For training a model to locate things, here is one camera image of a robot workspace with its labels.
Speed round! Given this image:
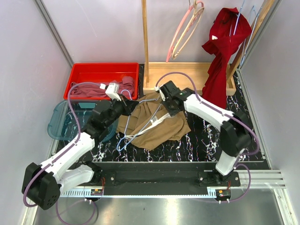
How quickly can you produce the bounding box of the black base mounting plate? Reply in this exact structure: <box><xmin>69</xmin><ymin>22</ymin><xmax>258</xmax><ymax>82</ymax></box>
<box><xmin>95</xmin><ymin>162</ymin><xmax>241</xmax><ymax>198</ymax></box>

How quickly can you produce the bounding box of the mauve pink garment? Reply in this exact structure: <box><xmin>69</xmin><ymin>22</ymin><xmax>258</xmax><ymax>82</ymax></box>
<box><xmin>70</xmin><ymin>76</ymin><xmax>135</xmax><ymax>98</ymax></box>

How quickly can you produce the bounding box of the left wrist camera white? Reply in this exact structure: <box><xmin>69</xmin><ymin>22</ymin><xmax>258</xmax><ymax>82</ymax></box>
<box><xmin>99</xmin><ymin>82</ymin><xmax>121</xmax><ymax>101</ymax></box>

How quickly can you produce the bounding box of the tan brown garment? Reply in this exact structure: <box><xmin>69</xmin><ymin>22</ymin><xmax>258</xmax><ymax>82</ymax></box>
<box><xmin>116</xmin><ymin>91</ymin><xmax>190</xmax><ymax>150</ymax></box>

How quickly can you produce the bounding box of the right wooden rack post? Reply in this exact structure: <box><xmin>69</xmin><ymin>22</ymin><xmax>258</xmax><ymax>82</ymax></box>
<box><xmin>226</xmin><ymin>0</ymin><xmax>275</xmax><ymax>80</ymax></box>

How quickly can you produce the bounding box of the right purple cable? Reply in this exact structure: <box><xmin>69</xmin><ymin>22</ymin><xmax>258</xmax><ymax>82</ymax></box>
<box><xmin>154</xmin><ymin>72</ymin><xmax>260</xmax><ymax>203</ymax></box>

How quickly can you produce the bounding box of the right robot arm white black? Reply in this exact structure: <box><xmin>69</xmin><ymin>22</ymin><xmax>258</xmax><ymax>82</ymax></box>
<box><xmin>155</xmin><ymin>81</ymin><xmax>252</xmax><ymax>186</ymax></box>

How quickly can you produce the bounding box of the light blue wire hanger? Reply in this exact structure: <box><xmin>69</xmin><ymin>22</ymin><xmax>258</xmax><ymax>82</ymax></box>
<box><xmin>232</xmin><ymin>0</ymin><xmax>245</xmax><ymax>36</ymax></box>

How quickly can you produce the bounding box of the red plastic bin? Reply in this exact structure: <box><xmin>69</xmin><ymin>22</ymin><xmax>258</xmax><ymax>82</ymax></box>
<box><xmin>63</xmin><ymin>62</ymin><xmax>139</xmax><ymax>100</ymax></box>

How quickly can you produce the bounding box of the wooden rack base tray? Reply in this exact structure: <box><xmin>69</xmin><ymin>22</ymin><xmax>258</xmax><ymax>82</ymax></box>
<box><xmin>143</xmin><ymin>61</ymin><xmax>237</xmax><ymax>96</ymax></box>

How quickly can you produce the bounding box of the aluminium rail frame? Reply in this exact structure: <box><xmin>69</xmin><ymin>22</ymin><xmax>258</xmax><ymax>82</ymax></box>
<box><xmin>24</xmin><ymin>168</ymin><xmax>300</xmax><ymax>225</ymax></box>

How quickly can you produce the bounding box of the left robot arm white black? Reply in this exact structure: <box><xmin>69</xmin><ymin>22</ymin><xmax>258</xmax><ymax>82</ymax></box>
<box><xmin>22</xmin><ymin>96</ymin><xmax>139</xmax><ymax>210</ymax></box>

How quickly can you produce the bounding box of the teal transparent plastic tub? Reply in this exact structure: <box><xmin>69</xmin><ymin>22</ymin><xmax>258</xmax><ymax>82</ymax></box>
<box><xmin>47</xmin><ymin>100</ymin><xmax>119</xmax><ymax>143</ymax></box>

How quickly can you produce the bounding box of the purple cable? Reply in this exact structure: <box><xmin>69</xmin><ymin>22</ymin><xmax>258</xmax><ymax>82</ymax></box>
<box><xmin>154</xmin><ymin>72</ymin><xmax>260</xmax><ymax>203</ymax></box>
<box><xmin>23</xmin><ymin>82</ymin><xmax>106</xmax><ymax>225</ymax></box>

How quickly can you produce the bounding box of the beige wooden hanger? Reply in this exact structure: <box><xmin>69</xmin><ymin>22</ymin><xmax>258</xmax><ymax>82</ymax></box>
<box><xmin>171</xmin><ymin>0</ymin><xmax>205</xmax><ymax>60</ymax></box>

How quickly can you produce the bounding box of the wooden rack post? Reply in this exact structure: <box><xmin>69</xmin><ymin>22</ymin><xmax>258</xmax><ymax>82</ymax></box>
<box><xmin>141</xmin><ymin>0</ymin><xmax>149</xmax><ymax>87</ymax></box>
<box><xmin>226</xmin><ymin>0</ymin><xmax>275</xmax><ymax>80</ymax></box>

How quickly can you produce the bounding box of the pink plastic hanger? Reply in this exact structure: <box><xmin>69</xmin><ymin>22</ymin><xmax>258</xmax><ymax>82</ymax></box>
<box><xmin>165</xmin><ymin>0</ymin><xmax>204</xmax><ymax>63</ymax></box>

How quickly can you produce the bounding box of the black marble pattern mat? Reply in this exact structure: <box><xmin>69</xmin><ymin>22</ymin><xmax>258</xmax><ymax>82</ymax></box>
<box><xmin>58</xmin><ymin>63</ymin><xmax>270</xmax><ymax>163</ymax></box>

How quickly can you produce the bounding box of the left wooden rack post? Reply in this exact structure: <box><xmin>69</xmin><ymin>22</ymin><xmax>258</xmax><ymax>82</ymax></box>
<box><xmin>141</xmin><ymin>0</ymin><xmax>149</xmax><ymax>87</ymax></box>

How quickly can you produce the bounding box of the red pleated skirt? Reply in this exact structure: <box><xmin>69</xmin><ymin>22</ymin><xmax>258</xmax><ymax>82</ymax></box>
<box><xmin>202</xmin><ymin>8</ymin><xmax>252</xmax><ymax>109</ymax></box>

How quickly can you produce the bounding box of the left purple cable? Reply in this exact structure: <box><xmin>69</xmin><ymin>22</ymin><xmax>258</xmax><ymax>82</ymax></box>
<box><xmin>23</xmin><ymin>82</ymin><xmax>106</xmax><ymax>225</ymax></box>

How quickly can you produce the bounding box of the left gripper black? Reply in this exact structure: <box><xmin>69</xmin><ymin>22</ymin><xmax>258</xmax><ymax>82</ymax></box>
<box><xmin>105</xmin><ymin>94</ymin><xmax>139</xmax><ymax>128</ymax></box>

